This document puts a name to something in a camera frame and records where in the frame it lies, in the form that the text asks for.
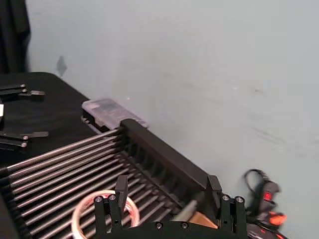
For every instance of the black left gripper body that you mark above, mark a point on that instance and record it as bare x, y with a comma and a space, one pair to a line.
1, 110

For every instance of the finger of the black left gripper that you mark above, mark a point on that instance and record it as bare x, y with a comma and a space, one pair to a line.
15, 90
15, 140

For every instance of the black rack with steel bars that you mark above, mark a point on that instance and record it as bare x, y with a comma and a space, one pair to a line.
159, 149

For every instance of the black hanging fabric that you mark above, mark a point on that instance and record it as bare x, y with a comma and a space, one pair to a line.
13, 35

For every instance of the black table cloth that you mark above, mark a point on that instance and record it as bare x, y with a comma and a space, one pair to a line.
57, 112

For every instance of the white tape roll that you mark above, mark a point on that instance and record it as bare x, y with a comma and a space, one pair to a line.
79, 211

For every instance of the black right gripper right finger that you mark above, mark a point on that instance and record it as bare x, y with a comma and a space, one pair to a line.
230, 214

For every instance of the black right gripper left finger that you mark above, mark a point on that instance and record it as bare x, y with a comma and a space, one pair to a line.
107, 214

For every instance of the clear plastic case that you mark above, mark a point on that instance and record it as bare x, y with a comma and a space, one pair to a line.
109, 109

